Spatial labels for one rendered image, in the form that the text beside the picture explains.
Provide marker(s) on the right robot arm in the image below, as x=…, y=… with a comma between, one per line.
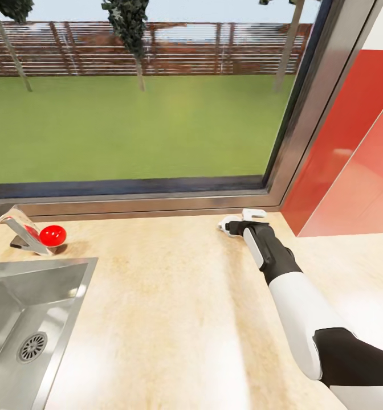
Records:
x=324, y=346

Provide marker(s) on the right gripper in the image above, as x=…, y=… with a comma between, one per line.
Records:
x=236, y=227

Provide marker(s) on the coffee cup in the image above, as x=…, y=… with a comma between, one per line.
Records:
x=222, y=225

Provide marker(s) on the drop in sink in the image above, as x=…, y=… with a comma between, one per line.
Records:
x=38, y=299

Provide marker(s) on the countertop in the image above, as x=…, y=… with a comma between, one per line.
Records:
x=367, y=250
x=178, y=316

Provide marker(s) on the fixed window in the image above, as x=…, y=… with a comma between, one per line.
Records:
x=116, y=109

